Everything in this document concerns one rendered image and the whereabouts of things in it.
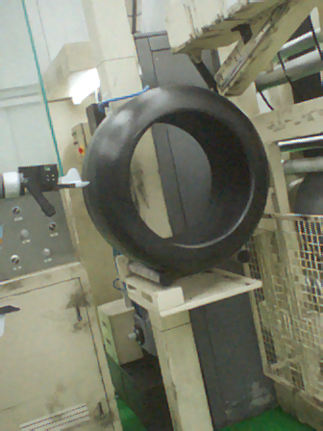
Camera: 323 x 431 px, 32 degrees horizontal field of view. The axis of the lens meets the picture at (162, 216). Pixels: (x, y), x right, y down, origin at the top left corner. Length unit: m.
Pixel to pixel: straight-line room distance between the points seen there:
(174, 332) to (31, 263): 0.68
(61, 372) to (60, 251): 0.51
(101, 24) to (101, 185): 0.70
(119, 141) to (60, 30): 9.95
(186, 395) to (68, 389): 0.54
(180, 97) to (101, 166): 0.32
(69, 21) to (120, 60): 9.52
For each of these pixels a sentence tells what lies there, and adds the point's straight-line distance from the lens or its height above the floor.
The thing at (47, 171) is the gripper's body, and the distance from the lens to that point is 1.70.
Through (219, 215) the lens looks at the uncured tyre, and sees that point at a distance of 2.07.
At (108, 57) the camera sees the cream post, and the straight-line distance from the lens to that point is 2.12.
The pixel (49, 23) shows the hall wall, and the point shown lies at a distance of 11.57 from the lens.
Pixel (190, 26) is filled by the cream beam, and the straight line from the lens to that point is 2.00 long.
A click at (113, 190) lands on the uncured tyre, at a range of 1.65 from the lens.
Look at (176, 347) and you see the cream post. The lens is 2.22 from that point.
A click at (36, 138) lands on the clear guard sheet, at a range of 2.41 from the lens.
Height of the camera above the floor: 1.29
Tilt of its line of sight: 6 degrees down
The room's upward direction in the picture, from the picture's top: 12 degrees counter-clockwise
